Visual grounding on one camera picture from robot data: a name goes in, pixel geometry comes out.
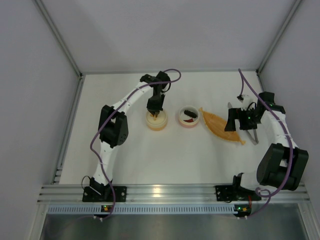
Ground cream lid orange knob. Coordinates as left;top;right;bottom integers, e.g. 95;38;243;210
146;110;168;123

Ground metal tongs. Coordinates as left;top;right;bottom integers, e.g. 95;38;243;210
227;102;259;145

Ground red sausage piece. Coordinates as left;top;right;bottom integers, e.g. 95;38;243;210
184;118;195;123

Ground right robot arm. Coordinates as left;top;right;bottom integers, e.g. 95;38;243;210
224;91;309;191

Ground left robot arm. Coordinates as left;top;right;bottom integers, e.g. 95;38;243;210
82;70;172;202

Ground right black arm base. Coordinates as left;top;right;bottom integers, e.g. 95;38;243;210
214;185;262;203

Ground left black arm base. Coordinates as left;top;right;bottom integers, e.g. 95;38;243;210
82;185;127;203

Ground yellow lunch bowl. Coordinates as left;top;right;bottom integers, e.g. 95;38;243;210
146;121;168;131

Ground pink lunch bowl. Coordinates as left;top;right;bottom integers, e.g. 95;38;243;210
177;105;200;128

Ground boat-shaped woven basket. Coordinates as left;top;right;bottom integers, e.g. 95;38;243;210
198;107;246;145

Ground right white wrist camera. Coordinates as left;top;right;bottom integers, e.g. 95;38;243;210
237;94;255;111

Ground aluminium mounting rail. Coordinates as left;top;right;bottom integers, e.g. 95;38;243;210
37;182;311;204

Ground left aluminium frame post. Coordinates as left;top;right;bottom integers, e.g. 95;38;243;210
33;0;84;78

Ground aluminium frame post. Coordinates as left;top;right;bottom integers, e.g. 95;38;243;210
33;0;84;78
256;0;304;77

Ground right aluminium frame post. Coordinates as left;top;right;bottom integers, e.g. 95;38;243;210
256;0;304;77

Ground slotted cable duct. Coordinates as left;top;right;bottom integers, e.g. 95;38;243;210
47;203;250;215

